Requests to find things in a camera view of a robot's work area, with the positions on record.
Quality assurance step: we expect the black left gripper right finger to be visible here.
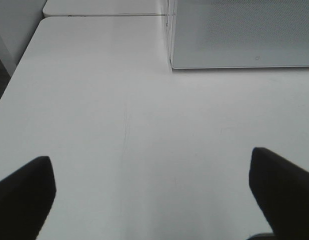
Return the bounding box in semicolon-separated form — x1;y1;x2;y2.
248;147;309;240

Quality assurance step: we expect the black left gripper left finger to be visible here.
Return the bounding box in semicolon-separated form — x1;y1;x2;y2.
0;156;56;240

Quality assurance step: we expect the white microwave oven body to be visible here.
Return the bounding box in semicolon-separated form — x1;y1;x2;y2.
165;0;178;66

